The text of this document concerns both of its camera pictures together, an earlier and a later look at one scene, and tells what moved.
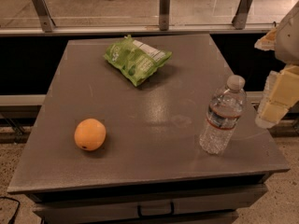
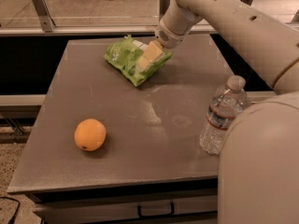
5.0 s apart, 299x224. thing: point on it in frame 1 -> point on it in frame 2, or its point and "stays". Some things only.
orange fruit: x=90 y=134 stays
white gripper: x=289 y=39 -> x=169 y=37
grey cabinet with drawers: x=150 y=168 stays
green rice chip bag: x=136 y=60 stays
